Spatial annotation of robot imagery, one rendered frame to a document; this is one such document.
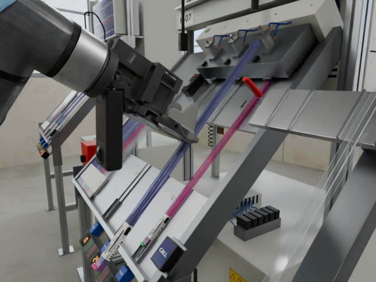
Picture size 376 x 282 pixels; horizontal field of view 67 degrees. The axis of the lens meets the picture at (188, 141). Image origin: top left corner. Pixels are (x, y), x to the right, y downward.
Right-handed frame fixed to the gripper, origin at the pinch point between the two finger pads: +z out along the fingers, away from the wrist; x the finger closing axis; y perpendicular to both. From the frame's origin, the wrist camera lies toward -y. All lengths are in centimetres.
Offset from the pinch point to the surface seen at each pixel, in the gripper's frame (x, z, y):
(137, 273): 3.9, 5.1, -26.3
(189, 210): 3.9, 11.3, -12.1
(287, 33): 3.4, 18.5, 36.1
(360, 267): -10, 84, -10
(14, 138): 385, 52, -48
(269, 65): 3.0, 16.2, 25.8
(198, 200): 3.3, 12.0, -9.4
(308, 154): 137, 313, 85
